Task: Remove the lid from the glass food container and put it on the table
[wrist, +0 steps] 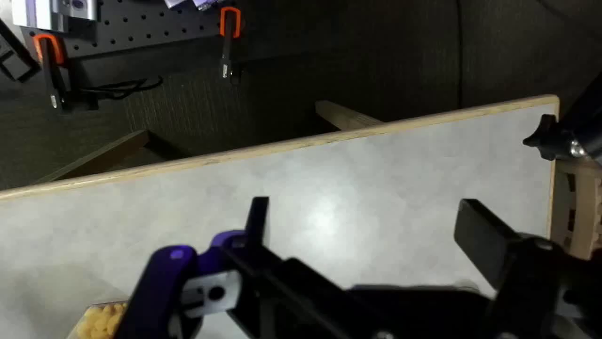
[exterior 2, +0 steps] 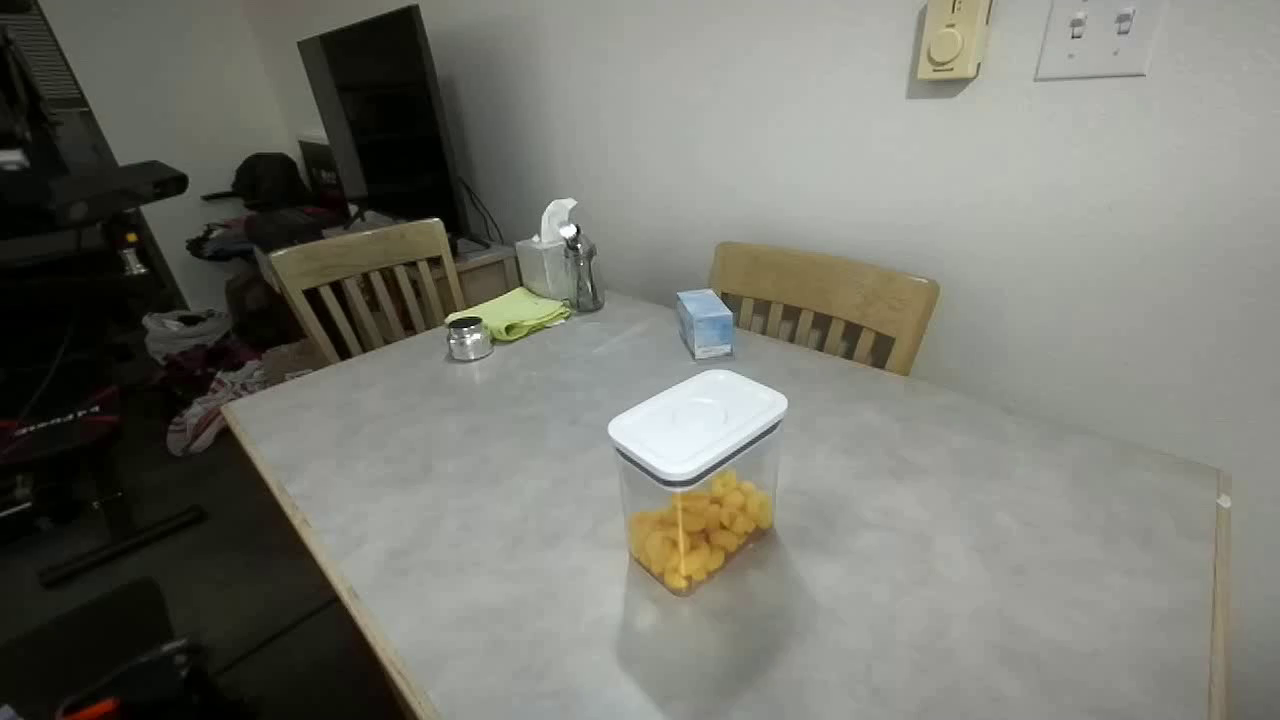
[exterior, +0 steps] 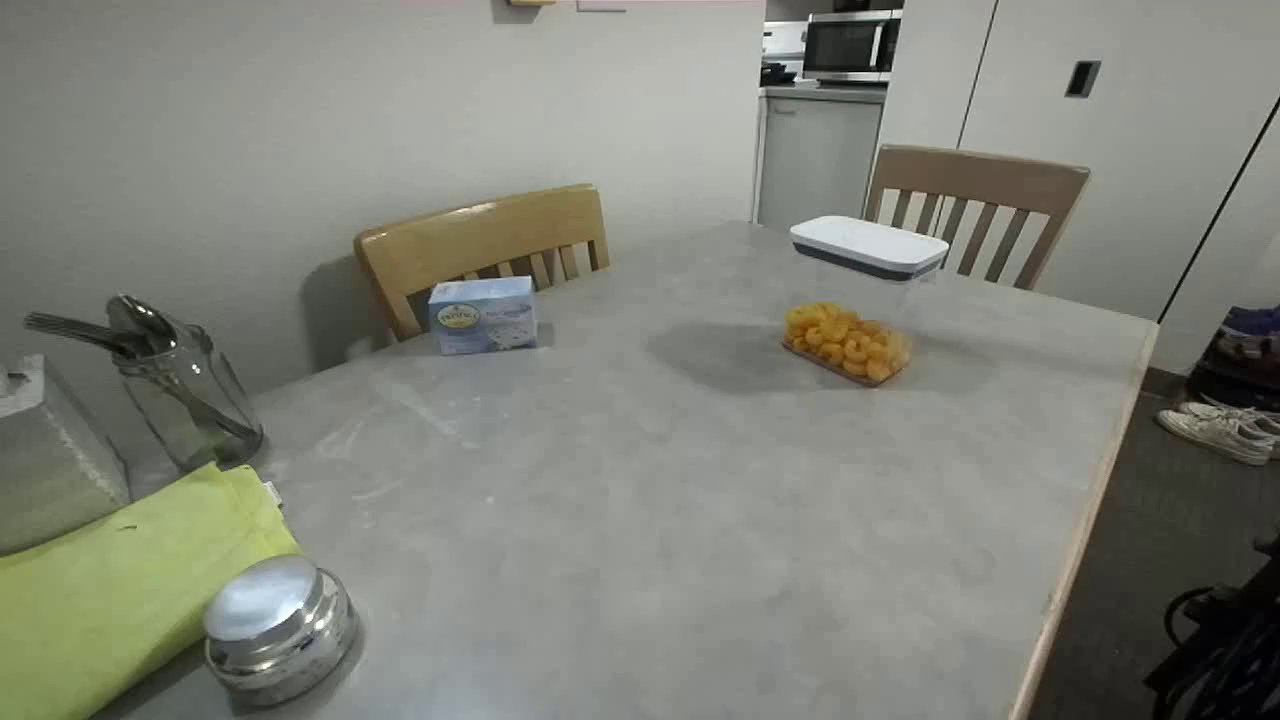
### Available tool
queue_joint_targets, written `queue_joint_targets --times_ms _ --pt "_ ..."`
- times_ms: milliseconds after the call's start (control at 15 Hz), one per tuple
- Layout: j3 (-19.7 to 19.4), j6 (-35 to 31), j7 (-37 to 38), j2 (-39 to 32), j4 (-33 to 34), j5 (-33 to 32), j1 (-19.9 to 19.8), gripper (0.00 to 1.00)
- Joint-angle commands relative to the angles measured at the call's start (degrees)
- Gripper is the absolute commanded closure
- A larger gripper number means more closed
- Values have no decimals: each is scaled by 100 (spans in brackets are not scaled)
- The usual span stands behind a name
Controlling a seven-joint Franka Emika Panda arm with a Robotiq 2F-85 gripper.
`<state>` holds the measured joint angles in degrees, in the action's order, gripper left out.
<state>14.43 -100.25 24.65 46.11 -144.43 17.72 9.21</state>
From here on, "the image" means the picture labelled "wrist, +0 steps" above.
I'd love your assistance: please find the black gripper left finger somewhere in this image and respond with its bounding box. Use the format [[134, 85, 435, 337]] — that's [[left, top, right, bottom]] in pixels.
[[220, 194, 392, 339]]

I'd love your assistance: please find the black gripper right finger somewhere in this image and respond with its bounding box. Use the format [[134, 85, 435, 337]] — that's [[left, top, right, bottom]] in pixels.
[[454, 198, 602, 339]]

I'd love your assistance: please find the purple spring clamp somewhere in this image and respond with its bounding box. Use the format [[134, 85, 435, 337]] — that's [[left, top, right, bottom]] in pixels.
[[115, 228, 252, 339]]

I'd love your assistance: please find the rough wooden block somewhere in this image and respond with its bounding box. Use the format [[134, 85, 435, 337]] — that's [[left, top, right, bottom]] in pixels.
[[66, 299, 130, 339]]

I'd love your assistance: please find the light wooden beam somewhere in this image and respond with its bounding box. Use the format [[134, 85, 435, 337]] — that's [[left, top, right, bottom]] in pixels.
[[55, 128, 190, 182], [315, 98, 386, 132]]

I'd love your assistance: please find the black perforated pegboard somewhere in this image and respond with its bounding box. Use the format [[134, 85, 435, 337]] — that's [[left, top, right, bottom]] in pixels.
[[0, 0, 252, 62]]

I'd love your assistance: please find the black tripod knob mount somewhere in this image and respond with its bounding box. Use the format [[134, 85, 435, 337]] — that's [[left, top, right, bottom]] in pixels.
[[521, 73, 602, 164]]

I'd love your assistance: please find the thin black cable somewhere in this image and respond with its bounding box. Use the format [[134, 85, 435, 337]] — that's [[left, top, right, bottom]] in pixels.
[[74, 75, 166, 103]]

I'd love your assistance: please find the orange handled black clamp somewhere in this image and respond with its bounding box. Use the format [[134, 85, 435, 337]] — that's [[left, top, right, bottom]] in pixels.
[[217, 5, 245, 83], [30, 32, 74, 113]]

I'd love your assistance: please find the black square frame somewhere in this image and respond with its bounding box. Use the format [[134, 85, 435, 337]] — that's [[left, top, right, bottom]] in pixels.
[[0, 19, 42, 85]]

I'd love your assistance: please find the silver aluminium bracket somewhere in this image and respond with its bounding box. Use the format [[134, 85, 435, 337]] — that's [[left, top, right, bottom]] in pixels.
[[10, 0, 100, 32]]

